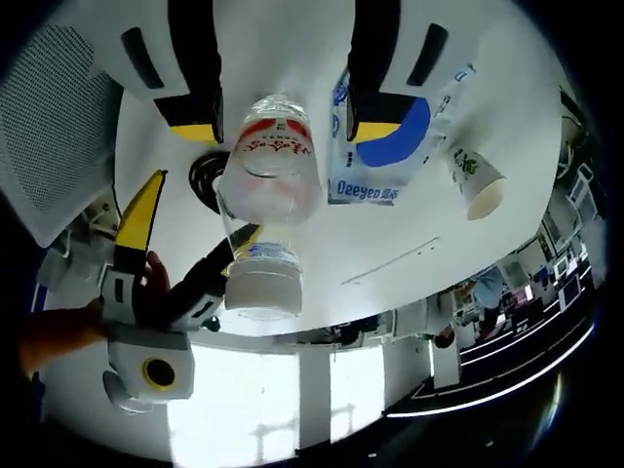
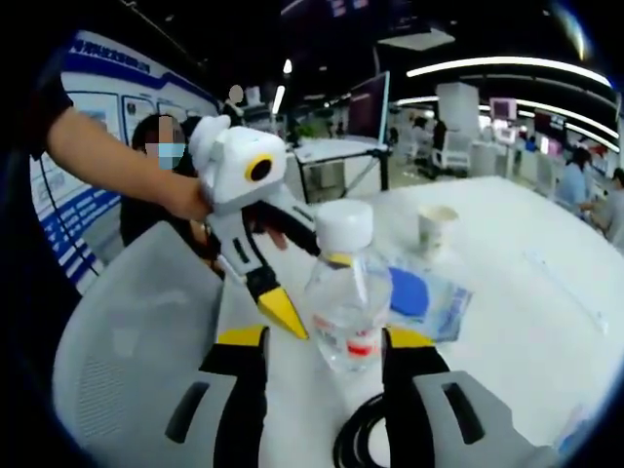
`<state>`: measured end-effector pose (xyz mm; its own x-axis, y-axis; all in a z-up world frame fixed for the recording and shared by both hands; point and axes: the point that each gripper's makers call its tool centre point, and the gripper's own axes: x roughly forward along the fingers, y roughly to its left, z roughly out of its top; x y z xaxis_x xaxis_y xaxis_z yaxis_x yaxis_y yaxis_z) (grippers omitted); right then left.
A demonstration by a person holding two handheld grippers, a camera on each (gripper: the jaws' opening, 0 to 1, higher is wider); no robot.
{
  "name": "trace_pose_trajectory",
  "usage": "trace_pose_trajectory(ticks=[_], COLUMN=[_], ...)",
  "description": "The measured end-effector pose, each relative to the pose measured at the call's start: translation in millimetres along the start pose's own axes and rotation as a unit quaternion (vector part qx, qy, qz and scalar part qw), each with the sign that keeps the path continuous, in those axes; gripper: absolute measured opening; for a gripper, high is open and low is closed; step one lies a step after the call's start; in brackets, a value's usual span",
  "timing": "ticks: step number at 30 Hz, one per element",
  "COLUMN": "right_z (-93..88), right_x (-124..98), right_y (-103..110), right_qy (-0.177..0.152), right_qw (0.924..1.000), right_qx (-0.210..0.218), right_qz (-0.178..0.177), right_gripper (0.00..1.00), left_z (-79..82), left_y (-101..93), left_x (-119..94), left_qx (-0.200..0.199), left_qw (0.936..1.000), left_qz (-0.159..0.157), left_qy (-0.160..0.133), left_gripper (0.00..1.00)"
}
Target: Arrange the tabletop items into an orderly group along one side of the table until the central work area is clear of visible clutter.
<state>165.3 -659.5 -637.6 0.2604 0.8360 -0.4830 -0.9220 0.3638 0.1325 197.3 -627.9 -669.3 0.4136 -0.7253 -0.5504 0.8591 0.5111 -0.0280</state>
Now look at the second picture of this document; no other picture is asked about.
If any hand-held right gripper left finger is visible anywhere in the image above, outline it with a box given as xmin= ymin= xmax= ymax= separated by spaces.
xmin=145 ymin=325 xmax=270 ymax=468

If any black cable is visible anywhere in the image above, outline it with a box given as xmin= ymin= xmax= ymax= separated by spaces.
xmin=333 ymin=392 xmax=386 ymax=468

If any white-framed monitor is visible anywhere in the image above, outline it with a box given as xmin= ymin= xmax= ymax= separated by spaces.
xmin=489 ymin=97 xmax=518 ymax=121

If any blue white wall poster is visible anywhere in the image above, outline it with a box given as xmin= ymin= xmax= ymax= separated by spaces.
xmin=28 ymin=31 xmax=220 ymax=293

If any person's left hand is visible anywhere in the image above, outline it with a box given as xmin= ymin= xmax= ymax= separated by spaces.
xmin=165 ymin=177 xmax=223 ymax=262

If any monitor on stand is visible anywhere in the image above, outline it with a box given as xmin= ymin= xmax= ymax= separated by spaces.
xmin=346 ymin=70 xmax=392 ymax=147

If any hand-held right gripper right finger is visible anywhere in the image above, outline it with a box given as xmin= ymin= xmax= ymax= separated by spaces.
xmin=381 ymin=329 xmax=533 ymax=468

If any grey side table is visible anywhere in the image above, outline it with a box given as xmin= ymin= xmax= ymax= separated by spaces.
xmin=292 ymin=136 xmax=391 ymax=206

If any white mesh office chair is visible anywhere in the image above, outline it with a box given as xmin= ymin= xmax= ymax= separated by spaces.
xmin=431 ymin=129 xmax=473 ymax=175

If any grey mesh office chair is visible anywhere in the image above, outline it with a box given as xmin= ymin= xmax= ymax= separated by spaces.
xmin=51 ymin=221 xmax=230 ymax=468

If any blue lid wet wipes pack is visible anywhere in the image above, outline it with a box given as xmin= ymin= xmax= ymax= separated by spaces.
xmin=384 ymin=265 xmax=475 ymax=342

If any green print paper cup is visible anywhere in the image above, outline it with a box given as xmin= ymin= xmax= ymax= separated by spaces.
xmin=417 ymin=204 xmax=460 ymax=254

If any ceiling light strip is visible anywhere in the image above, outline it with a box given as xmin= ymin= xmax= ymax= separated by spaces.
xmin=406 ymin=57 xmax=613 ymax=90

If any hanging ceiling sign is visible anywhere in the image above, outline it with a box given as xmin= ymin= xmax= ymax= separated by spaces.
xmin=329 ymin=0 xmax=371 ymax=19

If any clear plastic water bottle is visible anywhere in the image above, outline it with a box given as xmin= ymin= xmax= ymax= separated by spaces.
xmin=304 ymin=200 xmax=394 ymax=374

